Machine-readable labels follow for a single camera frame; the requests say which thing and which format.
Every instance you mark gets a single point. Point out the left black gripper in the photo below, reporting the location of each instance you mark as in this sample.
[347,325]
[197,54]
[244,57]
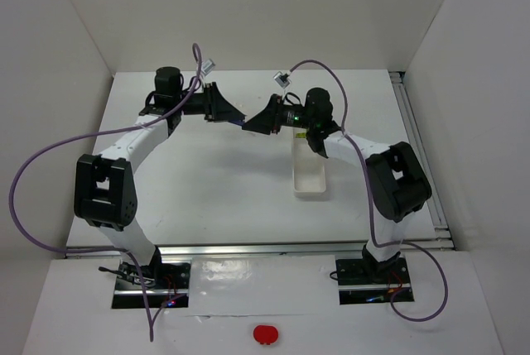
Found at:
[209,102]

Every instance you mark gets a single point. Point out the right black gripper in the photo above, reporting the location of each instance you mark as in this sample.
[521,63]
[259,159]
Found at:
[278,111]

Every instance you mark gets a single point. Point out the purple lego brick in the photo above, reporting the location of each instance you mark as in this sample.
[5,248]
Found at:
[238,123]

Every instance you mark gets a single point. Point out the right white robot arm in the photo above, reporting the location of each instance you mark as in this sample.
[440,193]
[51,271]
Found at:
[397,184]

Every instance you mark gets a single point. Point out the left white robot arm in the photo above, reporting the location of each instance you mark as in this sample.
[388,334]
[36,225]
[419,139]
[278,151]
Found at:
[105,191]

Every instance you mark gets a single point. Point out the white divided sorting tray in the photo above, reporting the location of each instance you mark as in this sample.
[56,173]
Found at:
[308,169]

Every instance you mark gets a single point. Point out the red round button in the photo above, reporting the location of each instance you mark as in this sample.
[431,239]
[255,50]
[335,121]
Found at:
[265,334]

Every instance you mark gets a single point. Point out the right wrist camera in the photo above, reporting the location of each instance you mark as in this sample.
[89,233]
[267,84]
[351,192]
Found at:
[282,79]

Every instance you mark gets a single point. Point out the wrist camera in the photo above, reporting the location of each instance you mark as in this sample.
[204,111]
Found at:
[207,67]
[282,79]

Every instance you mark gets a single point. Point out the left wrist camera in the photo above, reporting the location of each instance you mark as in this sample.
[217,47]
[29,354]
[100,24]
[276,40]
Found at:
[207,67]

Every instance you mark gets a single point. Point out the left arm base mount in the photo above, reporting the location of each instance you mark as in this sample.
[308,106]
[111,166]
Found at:
[171,285]

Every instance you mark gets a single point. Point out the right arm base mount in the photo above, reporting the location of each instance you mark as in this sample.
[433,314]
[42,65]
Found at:
[356,287]

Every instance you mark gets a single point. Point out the aluminium rail frame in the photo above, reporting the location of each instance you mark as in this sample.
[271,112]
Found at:
[213,188]

